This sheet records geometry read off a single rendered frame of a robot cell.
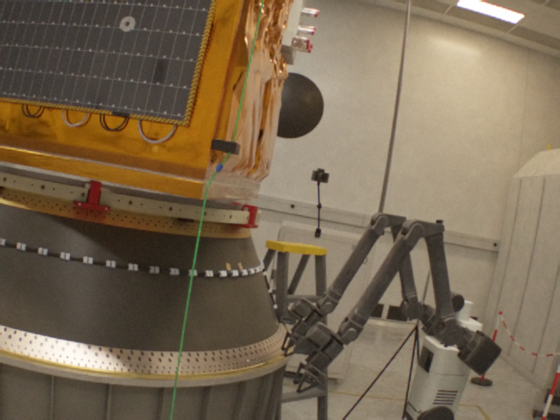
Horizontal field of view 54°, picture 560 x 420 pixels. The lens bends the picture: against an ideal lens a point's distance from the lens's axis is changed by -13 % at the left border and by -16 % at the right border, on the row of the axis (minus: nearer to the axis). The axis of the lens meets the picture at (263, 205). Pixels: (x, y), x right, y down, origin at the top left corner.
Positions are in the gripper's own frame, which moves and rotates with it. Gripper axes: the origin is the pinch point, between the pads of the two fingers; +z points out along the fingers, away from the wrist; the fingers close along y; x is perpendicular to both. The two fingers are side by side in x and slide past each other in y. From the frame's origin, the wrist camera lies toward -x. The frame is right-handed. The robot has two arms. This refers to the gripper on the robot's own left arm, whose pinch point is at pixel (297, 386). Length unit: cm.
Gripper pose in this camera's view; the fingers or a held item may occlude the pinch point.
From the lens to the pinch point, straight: 202.6
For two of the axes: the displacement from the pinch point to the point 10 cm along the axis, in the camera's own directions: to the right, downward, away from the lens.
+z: -6.5, 7.6, -0.1
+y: 0.6, 0.4, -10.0
